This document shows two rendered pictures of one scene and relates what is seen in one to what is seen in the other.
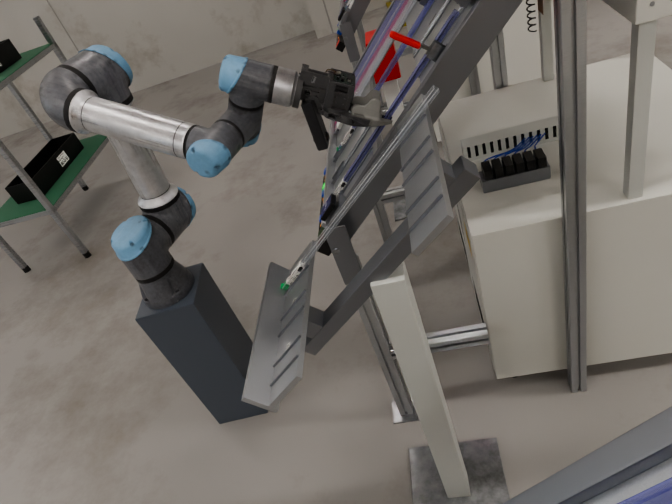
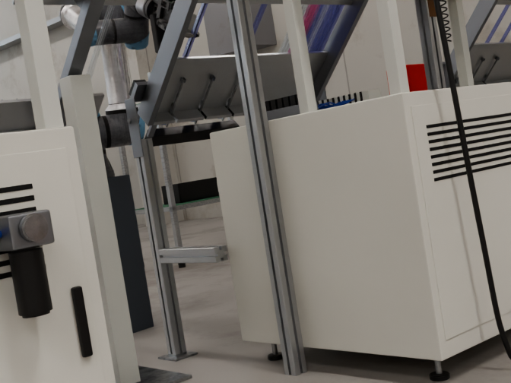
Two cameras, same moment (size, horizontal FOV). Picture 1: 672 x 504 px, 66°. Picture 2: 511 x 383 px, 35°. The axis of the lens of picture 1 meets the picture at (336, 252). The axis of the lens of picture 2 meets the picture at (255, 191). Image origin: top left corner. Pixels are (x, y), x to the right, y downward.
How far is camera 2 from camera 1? 1.98 m
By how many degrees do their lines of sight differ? 47
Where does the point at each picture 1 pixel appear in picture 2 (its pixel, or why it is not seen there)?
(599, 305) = (300, 247)
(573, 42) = not seen: outside the picture
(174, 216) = (119, 123)
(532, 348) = (261, 298)
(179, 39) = not seen: hidden behind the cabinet
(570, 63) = not seen: outside the picture
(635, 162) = (296, 73)
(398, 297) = (68, 91)
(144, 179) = (109, 87)
